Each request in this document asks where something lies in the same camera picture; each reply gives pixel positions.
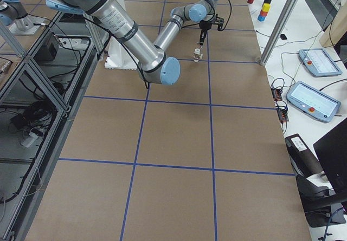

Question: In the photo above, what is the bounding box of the teach pendant tablet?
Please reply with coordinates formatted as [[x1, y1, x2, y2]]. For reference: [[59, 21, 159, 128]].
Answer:
[[286, 81, 341, 123], [299, 48, 342, 77]]

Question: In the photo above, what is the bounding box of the yellow block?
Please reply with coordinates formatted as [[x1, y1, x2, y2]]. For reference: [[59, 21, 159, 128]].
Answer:
[[261, 3, 271, 12]]

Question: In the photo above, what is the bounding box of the brown paper table mat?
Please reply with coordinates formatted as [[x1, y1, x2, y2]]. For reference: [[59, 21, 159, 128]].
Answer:
[[26, 0, 311, 240]]

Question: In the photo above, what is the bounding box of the small black box device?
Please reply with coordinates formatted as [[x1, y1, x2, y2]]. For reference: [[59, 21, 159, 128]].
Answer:
[[280, 34, 287, 40]]

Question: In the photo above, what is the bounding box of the far teach pendant tablet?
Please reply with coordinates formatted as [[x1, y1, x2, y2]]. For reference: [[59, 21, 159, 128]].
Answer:
[[299, 48, 342, 77]]

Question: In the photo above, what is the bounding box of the black monitor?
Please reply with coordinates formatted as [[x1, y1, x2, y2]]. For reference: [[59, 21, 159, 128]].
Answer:
[[313, 119, 346, 192]]

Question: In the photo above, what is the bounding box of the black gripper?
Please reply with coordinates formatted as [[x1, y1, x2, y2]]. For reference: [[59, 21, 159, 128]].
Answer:
[[198, 20, 212, 47]]

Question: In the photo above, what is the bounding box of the aluminium frame post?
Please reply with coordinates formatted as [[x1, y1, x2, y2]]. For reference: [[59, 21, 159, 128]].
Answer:
[[259, 0, 298, 66]]

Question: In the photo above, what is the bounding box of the orange circuit board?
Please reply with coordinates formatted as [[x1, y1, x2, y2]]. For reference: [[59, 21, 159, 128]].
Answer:
[[277, 108, 289, 123], [271, 88, 282, 101]]

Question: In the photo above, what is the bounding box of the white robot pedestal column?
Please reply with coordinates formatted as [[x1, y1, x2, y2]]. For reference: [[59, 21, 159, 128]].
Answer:
[[105, 0, 137, 70]]

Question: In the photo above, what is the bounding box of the lower orange circuit board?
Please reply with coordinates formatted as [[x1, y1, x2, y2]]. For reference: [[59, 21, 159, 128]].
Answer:
[[277, 108, 289, 123]]

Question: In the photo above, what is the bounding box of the near teach pendant tablet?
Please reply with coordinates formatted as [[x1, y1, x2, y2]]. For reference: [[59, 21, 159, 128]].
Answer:
[[286, 81, 341, 123]]

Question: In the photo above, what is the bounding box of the red block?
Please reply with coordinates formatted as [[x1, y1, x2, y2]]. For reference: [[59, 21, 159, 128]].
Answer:
[[259, 10, 268, 17]]

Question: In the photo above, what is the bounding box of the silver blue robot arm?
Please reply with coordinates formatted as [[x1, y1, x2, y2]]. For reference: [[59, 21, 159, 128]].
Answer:
[[46, 0, 218, 85], [1, 0, 28, 26]]

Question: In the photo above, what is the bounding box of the blue block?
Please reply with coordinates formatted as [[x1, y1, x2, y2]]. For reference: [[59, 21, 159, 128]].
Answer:
[[258, 15, 266, 22]]

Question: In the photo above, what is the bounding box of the wooden board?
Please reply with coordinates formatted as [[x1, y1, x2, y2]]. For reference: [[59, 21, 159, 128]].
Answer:
[[319, 0, 346, 47]]

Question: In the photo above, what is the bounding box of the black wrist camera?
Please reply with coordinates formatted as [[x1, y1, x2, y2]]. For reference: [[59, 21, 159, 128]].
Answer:
[[211, 14, 224, 31]]

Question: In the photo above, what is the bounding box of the upper orange circuit board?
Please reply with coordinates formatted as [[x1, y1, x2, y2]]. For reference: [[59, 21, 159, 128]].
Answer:
[[271, 88, 282, 101]]

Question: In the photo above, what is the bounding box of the black camera cable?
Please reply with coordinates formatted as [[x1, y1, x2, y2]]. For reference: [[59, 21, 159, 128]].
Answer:
[[187, 0, 233, 28]]

